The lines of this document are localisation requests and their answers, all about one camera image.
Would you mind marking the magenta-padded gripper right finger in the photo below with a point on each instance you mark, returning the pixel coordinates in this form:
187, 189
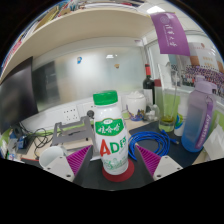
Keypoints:
148, 160

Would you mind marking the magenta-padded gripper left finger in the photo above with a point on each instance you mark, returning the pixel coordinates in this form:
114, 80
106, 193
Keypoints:
79, 159

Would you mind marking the white drink bottle green cap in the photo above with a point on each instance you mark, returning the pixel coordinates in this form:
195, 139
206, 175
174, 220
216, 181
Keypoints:
111, 146

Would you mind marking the purple water bottle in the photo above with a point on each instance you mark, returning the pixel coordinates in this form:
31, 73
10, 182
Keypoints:
196, 120

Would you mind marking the flat round red coaster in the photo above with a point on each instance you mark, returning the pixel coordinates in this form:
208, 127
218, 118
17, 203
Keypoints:
130, 171

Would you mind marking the grey metal laptop stand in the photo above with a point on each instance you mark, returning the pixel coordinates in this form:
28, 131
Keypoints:
75, 131

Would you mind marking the dark blue desk pad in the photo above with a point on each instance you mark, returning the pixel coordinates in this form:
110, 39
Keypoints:
180, 156

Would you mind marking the tall glass yellow liquid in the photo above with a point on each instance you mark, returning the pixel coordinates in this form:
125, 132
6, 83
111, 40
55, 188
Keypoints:
166, 123

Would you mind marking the white ceramic jar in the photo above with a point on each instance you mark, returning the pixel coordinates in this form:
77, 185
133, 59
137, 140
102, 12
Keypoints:
136, 105

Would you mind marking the crumpled white tissue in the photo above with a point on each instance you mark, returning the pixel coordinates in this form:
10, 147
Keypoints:
215, 145

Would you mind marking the dark wine bottle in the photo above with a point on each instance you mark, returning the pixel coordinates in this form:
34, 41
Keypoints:
148, 88

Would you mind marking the black computer monitor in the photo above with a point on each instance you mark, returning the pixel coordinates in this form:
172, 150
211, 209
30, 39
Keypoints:
16, 96

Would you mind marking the group photo poster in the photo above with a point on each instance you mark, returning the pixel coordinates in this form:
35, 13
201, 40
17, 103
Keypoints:
206, 70

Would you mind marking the purple pennant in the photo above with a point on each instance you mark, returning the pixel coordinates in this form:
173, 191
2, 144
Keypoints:
170, 33

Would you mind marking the beige shelf with books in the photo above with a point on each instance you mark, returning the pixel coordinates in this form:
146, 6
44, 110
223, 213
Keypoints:
83, 26

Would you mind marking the white wall power outlets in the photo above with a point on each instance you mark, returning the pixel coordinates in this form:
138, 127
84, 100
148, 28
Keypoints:
71, 113

